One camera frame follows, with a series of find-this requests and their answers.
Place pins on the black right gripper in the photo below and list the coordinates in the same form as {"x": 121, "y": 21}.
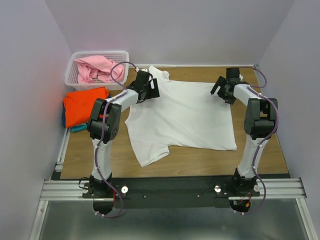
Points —
{"x": 228, "y": 99}

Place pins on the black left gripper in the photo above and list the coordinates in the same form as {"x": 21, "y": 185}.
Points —
{"x": 154, "y": 92}

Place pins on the white t shirt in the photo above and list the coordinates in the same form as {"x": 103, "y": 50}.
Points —
{"x": 185, "y": 114}

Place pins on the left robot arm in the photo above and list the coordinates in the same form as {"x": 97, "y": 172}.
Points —
{"x": 104, "y": 124}

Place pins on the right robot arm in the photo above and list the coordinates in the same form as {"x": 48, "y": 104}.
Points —
{"x": 260, "y": 124}

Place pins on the white plastic laundry basket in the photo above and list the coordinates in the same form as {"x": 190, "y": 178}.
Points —
{"x": 71, "y": 75}

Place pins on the pink t shirt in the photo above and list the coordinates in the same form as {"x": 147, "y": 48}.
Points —
{"x": 98, "y": 66}

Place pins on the folded orange t shirt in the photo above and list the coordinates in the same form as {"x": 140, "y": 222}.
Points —
{"x": 80, "y": 105}

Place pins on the folded teal t shirt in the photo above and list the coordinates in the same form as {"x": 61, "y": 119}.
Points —
{"x": 79, "y": 128}

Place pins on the folded blue t shirt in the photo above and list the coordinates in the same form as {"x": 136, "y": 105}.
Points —
{"x": 63, "y": 118}

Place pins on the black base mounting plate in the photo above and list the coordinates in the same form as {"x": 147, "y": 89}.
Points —
{"x": 168, "y": 192}

